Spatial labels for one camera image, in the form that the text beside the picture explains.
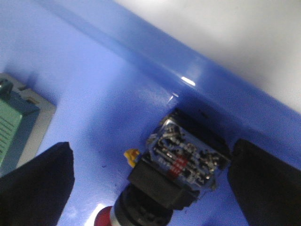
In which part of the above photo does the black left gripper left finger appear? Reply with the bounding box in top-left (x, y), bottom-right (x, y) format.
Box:
top-left (0, 142), bottom-right (75, 226)

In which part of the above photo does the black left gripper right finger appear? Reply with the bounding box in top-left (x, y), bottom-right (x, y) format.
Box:
top-left (228, 139), bottom-right (301, 226)

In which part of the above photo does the blue plastic tray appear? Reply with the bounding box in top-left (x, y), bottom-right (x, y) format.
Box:
top-left (0, 0), bottom-right (301, 226)

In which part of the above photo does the green electrical module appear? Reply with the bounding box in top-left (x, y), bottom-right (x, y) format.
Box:
top-left (0, 73), bottom-right (56, 176)

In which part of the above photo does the red emergency stop button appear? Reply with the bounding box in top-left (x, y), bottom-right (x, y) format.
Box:
top-left (94, 109), bottom-right (231, 226)

